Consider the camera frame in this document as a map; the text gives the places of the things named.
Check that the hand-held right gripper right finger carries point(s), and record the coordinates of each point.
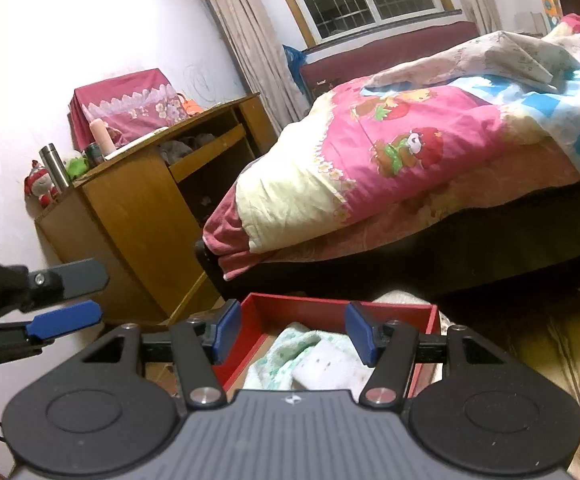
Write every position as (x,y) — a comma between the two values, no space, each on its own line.
(362,335)

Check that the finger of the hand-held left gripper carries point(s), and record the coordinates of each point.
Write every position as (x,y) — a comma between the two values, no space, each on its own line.
(65,320)
(80,277)

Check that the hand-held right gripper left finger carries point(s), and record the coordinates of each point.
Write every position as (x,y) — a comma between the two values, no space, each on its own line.
(227,330)

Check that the red box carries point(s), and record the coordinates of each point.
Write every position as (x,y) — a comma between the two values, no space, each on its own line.
(320,310)

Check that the white sponge cloth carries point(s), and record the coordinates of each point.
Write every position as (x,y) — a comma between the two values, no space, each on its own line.
(325,360)

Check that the green and white towel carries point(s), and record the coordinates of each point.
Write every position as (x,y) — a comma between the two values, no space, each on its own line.
(280,360)

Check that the wooden desk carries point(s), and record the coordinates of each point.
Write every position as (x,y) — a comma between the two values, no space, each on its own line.
(130,220)

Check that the red and white doll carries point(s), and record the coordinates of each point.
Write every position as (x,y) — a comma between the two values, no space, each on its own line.
(42,185)

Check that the steel thermos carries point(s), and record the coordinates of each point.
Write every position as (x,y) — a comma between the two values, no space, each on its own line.
(56,167)

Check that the green toy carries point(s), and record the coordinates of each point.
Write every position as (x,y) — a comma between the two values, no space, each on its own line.
(76,165)

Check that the dark can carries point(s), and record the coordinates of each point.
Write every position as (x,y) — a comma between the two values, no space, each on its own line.
(94,154)

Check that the dark wooden bed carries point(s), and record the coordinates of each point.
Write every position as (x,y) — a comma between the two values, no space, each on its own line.
(470,265)

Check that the pink bottle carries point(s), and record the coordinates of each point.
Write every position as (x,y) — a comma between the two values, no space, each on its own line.
(102,135)

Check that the grey cloth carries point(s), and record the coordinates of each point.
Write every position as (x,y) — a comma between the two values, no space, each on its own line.
(180,149)

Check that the wooden drawer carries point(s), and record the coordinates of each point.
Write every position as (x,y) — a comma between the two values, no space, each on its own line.
(205,152)

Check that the pink floral bedsheet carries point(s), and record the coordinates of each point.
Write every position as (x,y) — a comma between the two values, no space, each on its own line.
(470,190)

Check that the pink cloth covered box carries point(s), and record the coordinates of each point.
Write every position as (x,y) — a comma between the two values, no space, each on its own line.
(120,95)

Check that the orange object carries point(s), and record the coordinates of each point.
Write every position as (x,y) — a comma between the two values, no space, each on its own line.
(192,106)

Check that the blue bag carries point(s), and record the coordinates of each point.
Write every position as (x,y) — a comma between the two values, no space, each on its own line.
(292,57)

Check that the blue checkered sheet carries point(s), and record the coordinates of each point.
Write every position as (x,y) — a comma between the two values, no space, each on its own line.
(570,110)

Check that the beige floral blanket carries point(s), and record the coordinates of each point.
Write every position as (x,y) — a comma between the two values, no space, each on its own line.
(495,55)

